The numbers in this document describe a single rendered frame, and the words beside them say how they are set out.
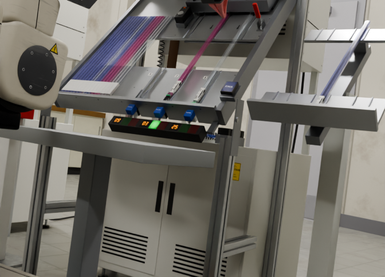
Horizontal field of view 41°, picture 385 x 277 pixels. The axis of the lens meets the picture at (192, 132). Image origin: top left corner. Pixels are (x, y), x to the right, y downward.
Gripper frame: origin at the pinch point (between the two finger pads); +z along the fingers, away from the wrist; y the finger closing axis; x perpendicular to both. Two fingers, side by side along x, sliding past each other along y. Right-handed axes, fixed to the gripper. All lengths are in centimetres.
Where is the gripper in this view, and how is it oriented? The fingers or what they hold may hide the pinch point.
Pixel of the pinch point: (223, 15)
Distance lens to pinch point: 173.9
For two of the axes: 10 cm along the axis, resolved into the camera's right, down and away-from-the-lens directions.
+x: -4.3, 7.0, -5.8
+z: 2.9, 7.1, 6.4
